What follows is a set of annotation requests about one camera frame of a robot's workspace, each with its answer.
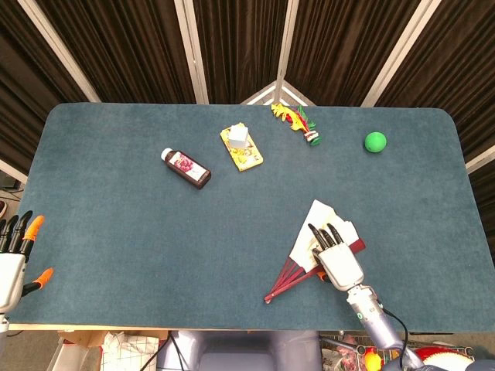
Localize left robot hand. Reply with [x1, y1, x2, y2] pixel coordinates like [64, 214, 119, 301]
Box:
[0, 210, 55, 314]

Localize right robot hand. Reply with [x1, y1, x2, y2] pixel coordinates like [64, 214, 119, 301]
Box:
[307, 223, 365, 291]

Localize red and white paper fan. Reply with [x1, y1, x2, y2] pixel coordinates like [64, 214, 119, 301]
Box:
[264, 199, 367, 305]

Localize floral printed bag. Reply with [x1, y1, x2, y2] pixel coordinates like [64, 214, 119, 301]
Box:
[323, 342, 365, 371]

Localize cardboard box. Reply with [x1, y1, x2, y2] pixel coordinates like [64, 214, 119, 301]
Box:
[57, 330, 105, 371]

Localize orange yellow toy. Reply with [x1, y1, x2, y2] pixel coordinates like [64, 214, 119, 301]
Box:
[364, 346, 383, 371]

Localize green ball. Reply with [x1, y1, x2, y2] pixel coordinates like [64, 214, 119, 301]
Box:
[364, 131, 387, 154]

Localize grey robot torso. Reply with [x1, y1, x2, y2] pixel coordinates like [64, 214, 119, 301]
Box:
[156, 329, 323, 371]

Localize red and white drum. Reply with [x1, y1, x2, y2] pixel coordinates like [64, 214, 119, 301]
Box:
[415, 345, 476, 371]

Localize white checked bag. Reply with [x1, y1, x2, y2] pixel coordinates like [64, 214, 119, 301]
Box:
[101, 331, 160, 371]

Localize yellow snack box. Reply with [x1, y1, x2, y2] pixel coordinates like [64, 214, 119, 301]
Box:
[220, 121, 265, 173]

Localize colourful feather shuttlecock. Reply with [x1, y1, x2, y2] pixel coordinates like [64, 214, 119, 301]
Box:
[270, 103, 322, 147]

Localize pale blue cube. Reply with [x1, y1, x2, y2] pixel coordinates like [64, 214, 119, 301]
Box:
[227, 124, 249, 149]

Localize dark red juice bottle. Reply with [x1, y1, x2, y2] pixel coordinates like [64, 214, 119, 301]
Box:
[160, 148, 213, 190]

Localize white screen base rails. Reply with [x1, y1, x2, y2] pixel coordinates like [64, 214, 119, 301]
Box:
[240, 79, 316, 107]

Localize brown pleated curtain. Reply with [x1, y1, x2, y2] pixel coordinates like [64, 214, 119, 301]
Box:
[0, 0, 495, 202]

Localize white screen frame post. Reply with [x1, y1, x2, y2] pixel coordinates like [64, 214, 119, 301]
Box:
[0, 158, 29, 185]
[276, 0, 301, 84]
[466, 145, 495, 175]
[361, 0, 444, 107]
[173, 0, 210, 104]
[17, 0, 101, 104]

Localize black torso cable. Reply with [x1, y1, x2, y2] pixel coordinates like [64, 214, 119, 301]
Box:
[168, 332, 183, 371]

